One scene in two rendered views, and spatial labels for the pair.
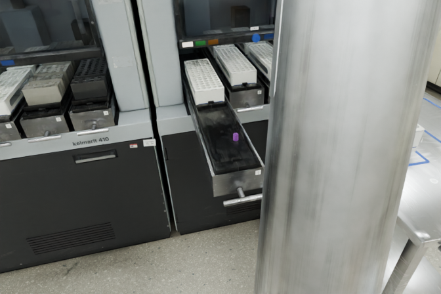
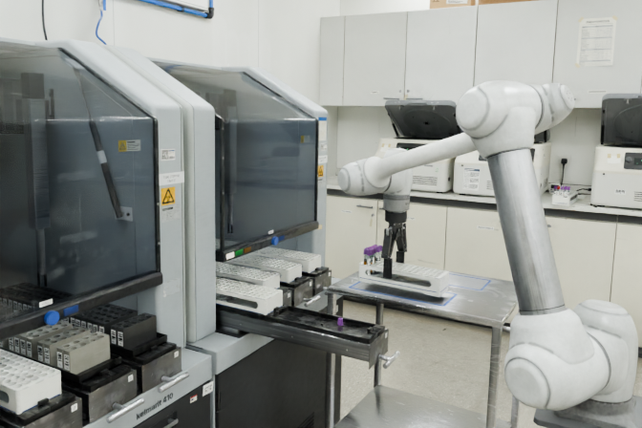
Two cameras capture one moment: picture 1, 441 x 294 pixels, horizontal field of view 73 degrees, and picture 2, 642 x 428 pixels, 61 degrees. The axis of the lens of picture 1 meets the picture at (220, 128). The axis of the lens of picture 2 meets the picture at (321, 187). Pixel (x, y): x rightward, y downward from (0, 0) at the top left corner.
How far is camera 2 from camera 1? 122 cm
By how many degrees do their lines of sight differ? 53
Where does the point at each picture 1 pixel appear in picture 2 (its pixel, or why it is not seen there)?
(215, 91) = (278, 295)
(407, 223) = (487, 318)
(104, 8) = (165, 225)
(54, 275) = not seen: outside the picture
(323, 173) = (541, 231)
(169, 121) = (226, 351)
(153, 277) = not seen: outside the picture
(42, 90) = (92, 346)
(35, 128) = (102, 402)
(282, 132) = (525, 225)
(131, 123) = (195, 364)
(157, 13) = (204, 226)
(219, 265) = not seen: outside the picture
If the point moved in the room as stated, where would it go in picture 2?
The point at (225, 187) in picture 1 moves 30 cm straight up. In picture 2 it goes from (374, 355) to (377, 249)
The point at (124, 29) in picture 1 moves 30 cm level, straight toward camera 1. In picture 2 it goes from (178, 247) to (272, 261)
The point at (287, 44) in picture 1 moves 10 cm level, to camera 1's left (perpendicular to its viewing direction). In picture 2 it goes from (518, 201) to (501, 205)
